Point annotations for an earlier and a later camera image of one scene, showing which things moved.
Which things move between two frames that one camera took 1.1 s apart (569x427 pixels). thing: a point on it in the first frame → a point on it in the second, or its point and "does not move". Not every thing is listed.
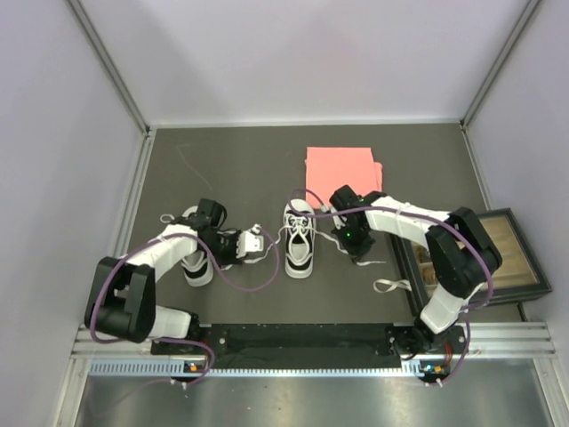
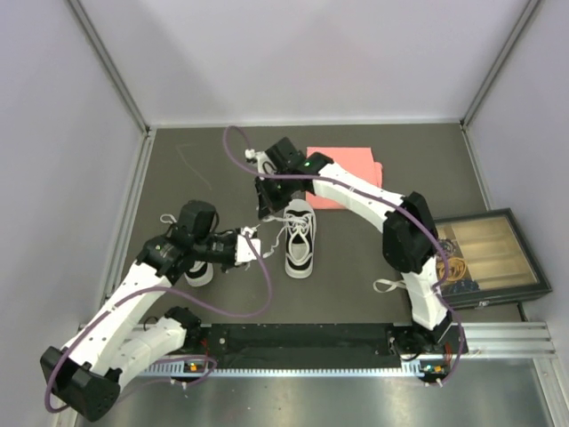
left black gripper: (232, 257) does not move
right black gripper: (355, 251) → (267, 205)
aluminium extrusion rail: (490, 338) does not move
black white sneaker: (197, 265) does not move
